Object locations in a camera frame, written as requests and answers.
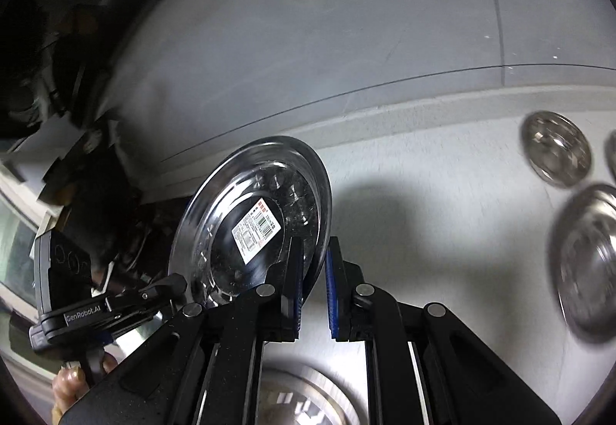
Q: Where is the steel plate with label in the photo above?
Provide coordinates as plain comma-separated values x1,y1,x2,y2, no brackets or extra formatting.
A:
168,135,334,314

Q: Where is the small steel bowl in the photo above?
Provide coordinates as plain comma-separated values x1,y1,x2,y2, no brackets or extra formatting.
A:
522,110,592,188
604,131,616,181

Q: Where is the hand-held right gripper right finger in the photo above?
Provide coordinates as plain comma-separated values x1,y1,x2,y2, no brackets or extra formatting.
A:
325,236,564,425

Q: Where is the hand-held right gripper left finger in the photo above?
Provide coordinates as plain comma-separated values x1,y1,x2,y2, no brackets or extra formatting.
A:
58,237,306,425

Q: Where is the person's left hand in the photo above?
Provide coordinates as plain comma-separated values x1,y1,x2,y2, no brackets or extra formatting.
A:
50,350,119,425

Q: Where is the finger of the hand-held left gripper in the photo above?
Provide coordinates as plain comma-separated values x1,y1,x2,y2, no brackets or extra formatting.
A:
105,273,188,335

